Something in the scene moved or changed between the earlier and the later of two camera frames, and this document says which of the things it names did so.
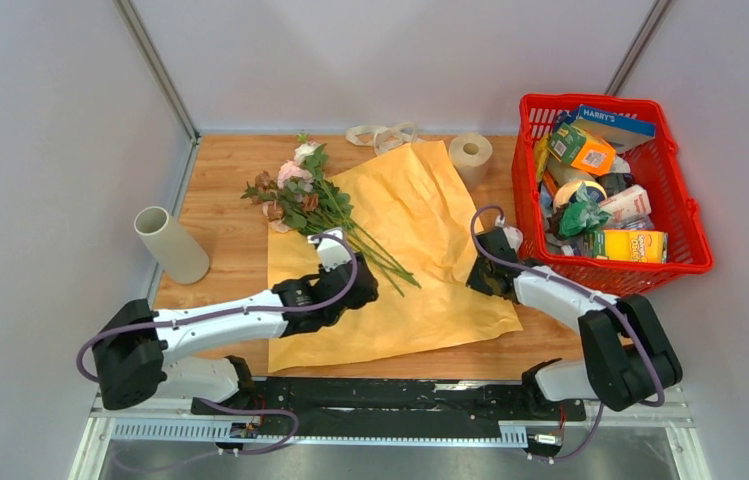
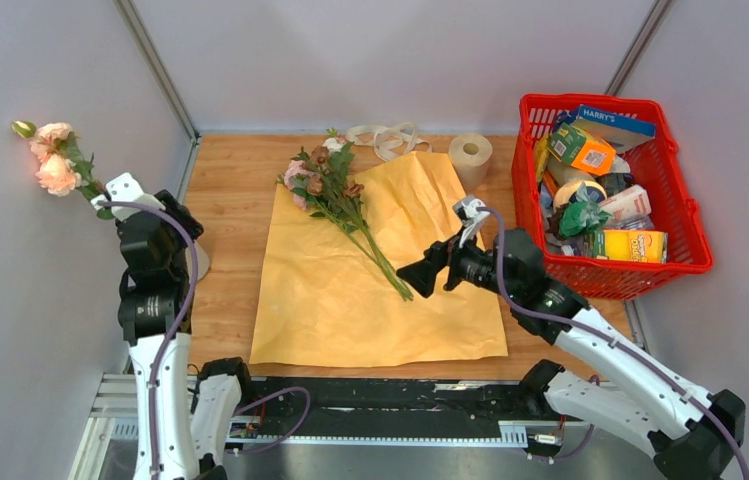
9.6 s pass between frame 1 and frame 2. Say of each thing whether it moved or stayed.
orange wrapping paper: moved
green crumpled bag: stayed
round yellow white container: stayed
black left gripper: moved
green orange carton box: stayed
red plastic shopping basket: stayed
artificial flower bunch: moved
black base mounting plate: stayed
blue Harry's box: stayed
